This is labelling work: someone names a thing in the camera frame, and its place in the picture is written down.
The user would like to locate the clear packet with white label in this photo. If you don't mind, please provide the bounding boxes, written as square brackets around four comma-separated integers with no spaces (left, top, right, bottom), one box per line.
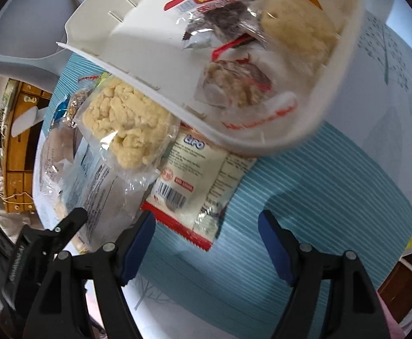
[56,138,146,251]

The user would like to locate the white red-print bread packet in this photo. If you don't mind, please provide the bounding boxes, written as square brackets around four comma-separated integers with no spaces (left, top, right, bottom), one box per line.
[194,37,298,135]

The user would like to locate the large clear yellow puffs packet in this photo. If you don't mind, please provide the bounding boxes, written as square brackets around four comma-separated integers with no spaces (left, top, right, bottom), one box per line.
[75,76,183,198]

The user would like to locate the clear brown nut ball packet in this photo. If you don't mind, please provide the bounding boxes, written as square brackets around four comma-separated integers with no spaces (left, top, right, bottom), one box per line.
[181,2,259,51]
[65,90,90,128]

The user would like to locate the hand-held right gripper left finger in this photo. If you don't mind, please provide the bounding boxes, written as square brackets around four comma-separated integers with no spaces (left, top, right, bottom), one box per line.
[23,211,156,339]

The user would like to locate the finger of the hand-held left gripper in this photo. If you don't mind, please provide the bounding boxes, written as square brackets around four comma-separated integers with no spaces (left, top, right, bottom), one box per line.
[42,208,88,255]

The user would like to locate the small clear yellow puffs packet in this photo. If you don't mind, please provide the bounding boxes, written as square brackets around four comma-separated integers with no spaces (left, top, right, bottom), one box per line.
[252,0,341,78]

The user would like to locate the white plastic bin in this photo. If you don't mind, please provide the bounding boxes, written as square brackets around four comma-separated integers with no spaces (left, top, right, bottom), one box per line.
[56,0,369,156]

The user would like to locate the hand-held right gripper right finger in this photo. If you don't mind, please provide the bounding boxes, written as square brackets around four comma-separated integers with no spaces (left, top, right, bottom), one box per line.
[258,210,386,339]

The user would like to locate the green printed box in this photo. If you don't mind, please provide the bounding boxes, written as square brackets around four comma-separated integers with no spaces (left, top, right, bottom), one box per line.
[0,79,19,149]

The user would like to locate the teal leaf-print tablecloth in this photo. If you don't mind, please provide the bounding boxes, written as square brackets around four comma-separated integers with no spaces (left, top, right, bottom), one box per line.
[33,3,412,339]

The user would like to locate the white red-edged cracker packet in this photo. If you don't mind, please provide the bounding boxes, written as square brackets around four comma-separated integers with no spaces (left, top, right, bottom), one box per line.
[141,127,258,253]

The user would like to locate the clear brown biscuit packet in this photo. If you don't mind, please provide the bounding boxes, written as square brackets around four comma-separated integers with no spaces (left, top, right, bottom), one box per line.
[38,127,83,198]

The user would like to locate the grey office chair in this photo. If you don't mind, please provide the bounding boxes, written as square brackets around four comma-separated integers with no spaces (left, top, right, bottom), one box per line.
[0,0,102,138]

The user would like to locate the white charging cable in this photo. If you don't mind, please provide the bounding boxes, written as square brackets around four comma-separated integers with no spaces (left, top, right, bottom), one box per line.
[0,177,34,213]

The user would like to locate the blue snack packet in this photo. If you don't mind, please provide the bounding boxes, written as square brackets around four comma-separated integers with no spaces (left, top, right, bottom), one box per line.
[51,99,69,124]

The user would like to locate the wooden desk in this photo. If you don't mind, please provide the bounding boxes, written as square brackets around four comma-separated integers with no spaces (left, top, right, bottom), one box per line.
[1,79,53,214]

